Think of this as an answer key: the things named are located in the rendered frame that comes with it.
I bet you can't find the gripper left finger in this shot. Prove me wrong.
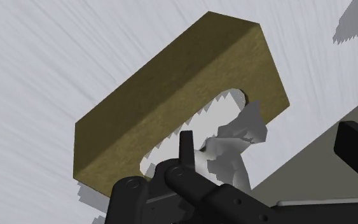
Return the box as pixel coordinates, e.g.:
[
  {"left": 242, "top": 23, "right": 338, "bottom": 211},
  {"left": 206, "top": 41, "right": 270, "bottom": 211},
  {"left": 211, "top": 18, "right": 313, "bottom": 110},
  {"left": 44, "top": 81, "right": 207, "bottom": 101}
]
[{"left": 104, "top": 130, "right": 279, "bottom": 224}]

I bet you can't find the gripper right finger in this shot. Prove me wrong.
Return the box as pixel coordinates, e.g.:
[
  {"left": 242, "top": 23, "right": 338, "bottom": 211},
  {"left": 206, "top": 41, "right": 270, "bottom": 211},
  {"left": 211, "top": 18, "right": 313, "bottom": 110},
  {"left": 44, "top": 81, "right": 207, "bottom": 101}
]
[{"left": 333, "top": 120, "right": 358, "bottom": 191}]

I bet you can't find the white tissue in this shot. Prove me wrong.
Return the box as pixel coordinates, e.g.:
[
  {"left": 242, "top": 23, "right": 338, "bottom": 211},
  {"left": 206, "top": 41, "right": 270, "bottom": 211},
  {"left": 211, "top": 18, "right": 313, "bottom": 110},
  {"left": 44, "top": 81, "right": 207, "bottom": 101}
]
[{"left": 193, "top": 99, "right": 268, "bottom": 193}]

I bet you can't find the olive tissue box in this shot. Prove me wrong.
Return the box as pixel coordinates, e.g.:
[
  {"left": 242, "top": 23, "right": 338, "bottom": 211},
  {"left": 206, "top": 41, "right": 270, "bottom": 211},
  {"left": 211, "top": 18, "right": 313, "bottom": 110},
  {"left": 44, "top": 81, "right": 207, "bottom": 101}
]
[{"left": 72, "top": 11, "right": 291, "bottom": 198}]

